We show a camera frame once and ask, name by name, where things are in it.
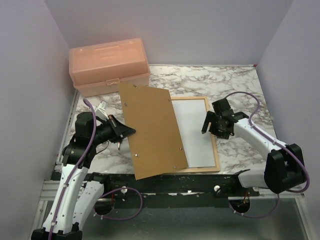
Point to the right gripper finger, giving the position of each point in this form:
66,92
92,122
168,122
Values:
209,118
222,107

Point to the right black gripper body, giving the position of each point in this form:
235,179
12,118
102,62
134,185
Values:
216,128

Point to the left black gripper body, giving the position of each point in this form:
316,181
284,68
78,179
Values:
106,132

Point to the plant photo with backing board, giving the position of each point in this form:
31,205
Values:
198,147

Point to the brown backing board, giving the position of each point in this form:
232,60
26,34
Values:
156,147

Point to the light wooden picture frame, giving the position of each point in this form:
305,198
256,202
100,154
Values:
198,169

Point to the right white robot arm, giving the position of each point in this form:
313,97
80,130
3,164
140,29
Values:
284,164

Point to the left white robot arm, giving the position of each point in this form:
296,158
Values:
78,190

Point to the pink translucent plastic box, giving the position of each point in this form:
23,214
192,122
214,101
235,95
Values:
98,69

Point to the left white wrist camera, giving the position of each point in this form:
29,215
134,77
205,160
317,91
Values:
101,111

